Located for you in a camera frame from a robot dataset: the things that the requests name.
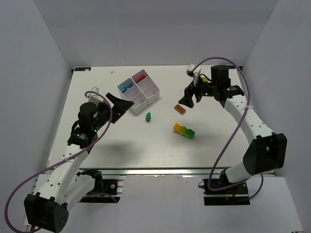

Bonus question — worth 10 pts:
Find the brown lego tile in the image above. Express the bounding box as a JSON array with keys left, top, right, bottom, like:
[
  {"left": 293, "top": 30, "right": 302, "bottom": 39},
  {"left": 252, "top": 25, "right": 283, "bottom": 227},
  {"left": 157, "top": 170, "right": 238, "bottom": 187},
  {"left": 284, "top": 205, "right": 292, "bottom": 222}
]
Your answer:
[{"left": 174, "top": 104, "right": 186, "bottom": 115}]

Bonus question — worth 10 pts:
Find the light green lego brick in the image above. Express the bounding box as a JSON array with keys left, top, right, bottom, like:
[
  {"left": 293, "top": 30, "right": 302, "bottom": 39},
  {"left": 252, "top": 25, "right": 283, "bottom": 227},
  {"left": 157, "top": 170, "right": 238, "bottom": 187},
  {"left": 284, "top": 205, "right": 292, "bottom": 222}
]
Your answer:
[{"left": 180, "top": 126, "right": 188, "bottom": 137}]

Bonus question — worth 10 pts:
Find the yellow lego brick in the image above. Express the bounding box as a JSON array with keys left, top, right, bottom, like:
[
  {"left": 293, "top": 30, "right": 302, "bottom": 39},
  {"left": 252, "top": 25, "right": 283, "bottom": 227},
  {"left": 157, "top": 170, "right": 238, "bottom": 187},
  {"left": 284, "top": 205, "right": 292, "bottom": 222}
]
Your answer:
[{"left": 173, "top": 123, "right": 182, "bottom": 134}]

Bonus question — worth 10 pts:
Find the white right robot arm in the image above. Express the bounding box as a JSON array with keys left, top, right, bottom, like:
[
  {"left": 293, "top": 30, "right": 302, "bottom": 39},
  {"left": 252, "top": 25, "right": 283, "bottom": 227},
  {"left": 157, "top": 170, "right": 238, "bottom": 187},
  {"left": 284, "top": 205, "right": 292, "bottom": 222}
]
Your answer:
[{"left": 178, "top": 64, "right": 287, "bottom": 189}]

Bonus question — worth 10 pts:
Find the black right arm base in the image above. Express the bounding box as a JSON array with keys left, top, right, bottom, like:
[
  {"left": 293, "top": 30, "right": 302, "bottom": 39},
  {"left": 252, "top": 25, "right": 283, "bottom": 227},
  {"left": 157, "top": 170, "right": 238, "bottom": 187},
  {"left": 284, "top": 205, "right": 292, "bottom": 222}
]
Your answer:
[{"left": 198, "top": 179, "right": 250, "bottom": 206}]

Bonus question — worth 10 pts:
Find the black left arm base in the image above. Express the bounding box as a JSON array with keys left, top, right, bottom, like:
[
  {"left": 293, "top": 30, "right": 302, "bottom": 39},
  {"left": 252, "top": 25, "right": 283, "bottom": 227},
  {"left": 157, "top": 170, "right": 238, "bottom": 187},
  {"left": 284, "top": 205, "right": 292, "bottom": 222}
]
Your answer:
[{"left": 75, "top": 169, "right": 123, "bottom": 203}]

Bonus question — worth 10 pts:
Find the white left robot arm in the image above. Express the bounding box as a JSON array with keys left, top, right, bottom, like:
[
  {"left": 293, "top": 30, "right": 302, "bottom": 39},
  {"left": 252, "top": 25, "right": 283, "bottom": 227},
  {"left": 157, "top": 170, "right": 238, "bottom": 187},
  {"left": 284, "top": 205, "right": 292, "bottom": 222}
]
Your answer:
[{"left": 24, "top": 91, "right": 134, "bottom": 233}]

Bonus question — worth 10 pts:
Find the blue lego in container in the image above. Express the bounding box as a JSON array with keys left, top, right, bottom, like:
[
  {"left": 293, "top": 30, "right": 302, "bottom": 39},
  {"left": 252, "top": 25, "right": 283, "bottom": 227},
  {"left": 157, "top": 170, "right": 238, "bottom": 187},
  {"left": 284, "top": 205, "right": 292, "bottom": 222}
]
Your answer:
[{"left": 120, "top": 85, "right": 132, "bottom": 93}]

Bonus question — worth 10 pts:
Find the white four-compartment container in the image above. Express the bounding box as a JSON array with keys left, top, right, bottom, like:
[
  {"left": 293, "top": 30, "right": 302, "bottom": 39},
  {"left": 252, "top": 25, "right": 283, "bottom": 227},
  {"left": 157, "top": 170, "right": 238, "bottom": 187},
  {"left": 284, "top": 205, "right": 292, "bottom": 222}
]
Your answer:
[{"left": 117, "top": 69, "right": 160, "bottom": 115}]

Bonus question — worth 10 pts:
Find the dark green lego piece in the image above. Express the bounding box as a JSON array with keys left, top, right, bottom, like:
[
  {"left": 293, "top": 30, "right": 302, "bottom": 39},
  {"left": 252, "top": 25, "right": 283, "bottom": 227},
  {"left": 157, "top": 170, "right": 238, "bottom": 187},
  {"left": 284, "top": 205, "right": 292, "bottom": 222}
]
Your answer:
[{"left": 145, "top": 112, "right": 151, "bottom": 122}]

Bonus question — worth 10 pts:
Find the blue label left corner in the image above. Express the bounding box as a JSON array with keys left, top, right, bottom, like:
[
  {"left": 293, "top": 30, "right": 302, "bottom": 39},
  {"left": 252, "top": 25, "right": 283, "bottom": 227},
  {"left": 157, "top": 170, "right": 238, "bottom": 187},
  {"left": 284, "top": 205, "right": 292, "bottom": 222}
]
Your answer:
[{"left": 74, "top": 67, "right": 91, "bottom": 72}]

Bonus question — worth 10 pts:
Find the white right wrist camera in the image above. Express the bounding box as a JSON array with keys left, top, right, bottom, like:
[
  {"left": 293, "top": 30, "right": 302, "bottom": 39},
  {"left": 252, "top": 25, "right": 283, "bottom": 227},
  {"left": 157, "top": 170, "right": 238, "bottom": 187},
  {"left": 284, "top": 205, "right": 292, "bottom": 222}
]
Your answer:
[{"left": 186, "top": 64, "right": 201, "bottom": 86}]

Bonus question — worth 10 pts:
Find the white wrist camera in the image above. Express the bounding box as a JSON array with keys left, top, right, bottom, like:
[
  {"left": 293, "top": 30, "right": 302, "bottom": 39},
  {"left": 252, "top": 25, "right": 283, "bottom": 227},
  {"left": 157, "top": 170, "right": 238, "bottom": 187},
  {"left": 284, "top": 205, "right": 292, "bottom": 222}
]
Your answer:
[
  {"left": 85, "top": 87, "right": 103, "bottom": 104},
  {"left": 186, "top": 64, "right": 201, "bottom": 86}
]

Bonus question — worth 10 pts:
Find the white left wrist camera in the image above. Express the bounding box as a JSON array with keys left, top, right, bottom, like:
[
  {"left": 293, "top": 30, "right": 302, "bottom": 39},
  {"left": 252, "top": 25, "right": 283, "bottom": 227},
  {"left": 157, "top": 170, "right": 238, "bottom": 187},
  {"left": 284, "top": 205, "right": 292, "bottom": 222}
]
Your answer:
[{"left": 85, "top": 87, "right": 103, "bottom": 104}]

